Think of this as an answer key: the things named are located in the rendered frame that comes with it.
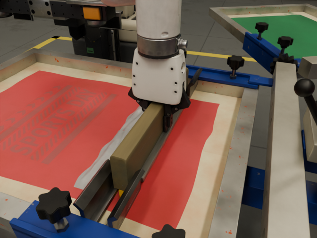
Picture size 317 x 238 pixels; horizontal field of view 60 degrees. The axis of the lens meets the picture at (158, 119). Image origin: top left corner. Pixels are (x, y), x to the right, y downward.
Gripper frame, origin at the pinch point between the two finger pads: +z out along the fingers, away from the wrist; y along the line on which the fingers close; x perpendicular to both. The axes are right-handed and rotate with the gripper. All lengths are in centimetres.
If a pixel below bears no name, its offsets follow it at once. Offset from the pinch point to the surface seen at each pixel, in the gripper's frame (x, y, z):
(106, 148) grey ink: 6.7, 9.5, 5.7
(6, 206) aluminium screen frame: 27.2, 15.3, 2.6
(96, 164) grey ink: 12.0, 8.6, 5.3
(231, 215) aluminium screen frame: 16.5, -18.1, 2.6
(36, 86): -11.1, 43.5, 6.0
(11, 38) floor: -249, 325, 101
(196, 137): -4.3, -7.5, 6.0
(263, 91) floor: -216, -31, 101
